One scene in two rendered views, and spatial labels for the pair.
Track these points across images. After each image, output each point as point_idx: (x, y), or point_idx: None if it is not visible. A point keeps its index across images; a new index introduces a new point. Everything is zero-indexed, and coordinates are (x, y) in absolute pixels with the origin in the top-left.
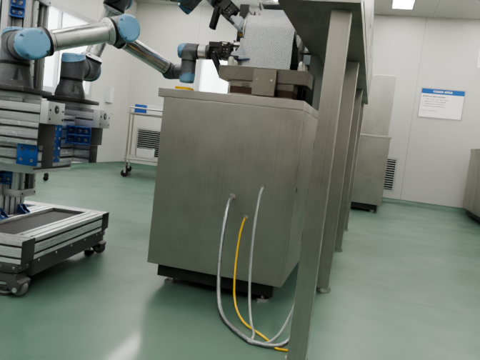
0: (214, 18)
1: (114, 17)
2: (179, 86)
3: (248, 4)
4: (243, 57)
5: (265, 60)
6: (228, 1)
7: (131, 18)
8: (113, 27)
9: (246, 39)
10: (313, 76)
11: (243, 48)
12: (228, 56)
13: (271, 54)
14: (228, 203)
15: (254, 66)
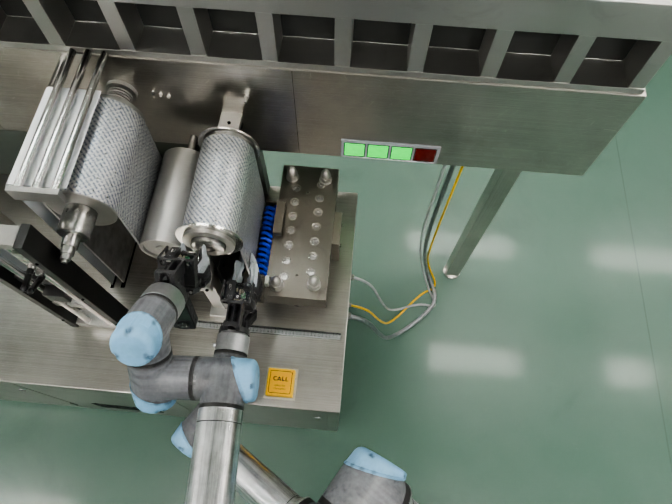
0: (194, 311)
1: (397, 495)
2: (293, 387)
3: (30, 227)
4: (257, 264)
5: (255, 227)
6: (183, 266)
7: (384, 458)
8: (409, 486)
9: (243, 249)
10: (264, 162)
11: (236, 261)
12: (262, 290)
13: (255, 212)
14: (363, 318)
15: (254, 249)
